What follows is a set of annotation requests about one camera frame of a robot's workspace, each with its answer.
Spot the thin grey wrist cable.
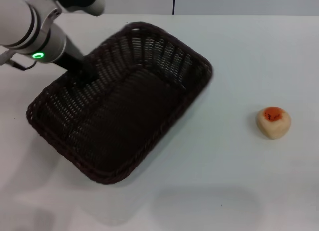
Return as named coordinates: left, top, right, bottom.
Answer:
left=0, top=50, right=37, bottom=71

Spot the black woven wicker basket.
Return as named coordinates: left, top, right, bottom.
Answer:
left=26, top=21, right=214, bottom=186

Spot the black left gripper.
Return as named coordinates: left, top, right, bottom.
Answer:
left=53, top=52, right=97, bottom=80

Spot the cream bun with orange centre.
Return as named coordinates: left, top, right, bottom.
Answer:
left=255, top=106, right=292, bottom=140

